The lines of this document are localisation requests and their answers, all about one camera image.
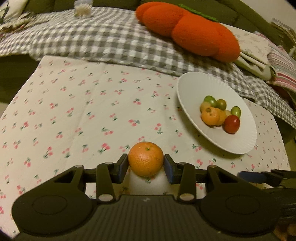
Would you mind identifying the large orange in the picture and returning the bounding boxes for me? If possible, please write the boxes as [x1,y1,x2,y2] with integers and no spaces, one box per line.
[128,142,164,177]

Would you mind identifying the red tomato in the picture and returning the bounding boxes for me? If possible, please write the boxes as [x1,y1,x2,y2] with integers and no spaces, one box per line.
[223,115,240,134]

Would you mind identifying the small orange tangerine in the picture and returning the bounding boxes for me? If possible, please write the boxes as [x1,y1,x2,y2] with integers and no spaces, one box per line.
[201,107,219,126]

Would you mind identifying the brownish green tomato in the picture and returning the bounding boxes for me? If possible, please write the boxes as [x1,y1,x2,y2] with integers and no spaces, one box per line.
[216,99,227,110]

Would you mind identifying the small yellow-green fruit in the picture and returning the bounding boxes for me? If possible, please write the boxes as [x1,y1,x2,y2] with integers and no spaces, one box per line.
[224,109,232,117]

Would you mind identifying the small green fruit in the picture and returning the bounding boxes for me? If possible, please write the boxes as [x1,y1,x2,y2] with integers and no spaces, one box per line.
[200,101,211,113]

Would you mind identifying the cherry print tablecloth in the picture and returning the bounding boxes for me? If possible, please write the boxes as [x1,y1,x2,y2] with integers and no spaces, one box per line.
[1,57,290,237]

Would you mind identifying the white ribbed plate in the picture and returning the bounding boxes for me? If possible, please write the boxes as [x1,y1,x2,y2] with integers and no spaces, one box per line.
[177,72,257,154]

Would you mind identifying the striped knit pillow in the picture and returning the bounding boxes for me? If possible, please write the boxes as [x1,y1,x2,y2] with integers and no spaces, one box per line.
[254,31,296,93]

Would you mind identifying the folded floral sheets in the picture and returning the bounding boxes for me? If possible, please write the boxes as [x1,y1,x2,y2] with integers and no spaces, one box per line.
[225,25,275,81]

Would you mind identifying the grey checkered blanket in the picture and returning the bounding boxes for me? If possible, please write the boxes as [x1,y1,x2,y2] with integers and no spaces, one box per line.
[1,7,295,126]

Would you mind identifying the dark green sofa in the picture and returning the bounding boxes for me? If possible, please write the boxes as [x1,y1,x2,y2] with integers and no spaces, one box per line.
[1,1,283,103]

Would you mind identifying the orange pumpkin cushion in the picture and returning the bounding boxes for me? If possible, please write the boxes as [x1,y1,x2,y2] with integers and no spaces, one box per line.
[135,1,240,63]

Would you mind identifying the stack of papers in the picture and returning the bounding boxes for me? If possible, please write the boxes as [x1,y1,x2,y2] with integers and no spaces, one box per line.
[271,18,295,46]

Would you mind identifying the white tissue box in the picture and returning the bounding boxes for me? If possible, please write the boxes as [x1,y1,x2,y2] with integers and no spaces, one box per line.
[74,0,93,18]

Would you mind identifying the floral purple cloth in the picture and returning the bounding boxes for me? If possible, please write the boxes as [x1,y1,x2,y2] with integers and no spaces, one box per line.
[1,11,47,35]

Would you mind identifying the white pillow with print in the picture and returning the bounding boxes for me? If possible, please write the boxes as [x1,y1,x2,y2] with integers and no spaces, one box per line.
[1,0,28,22]

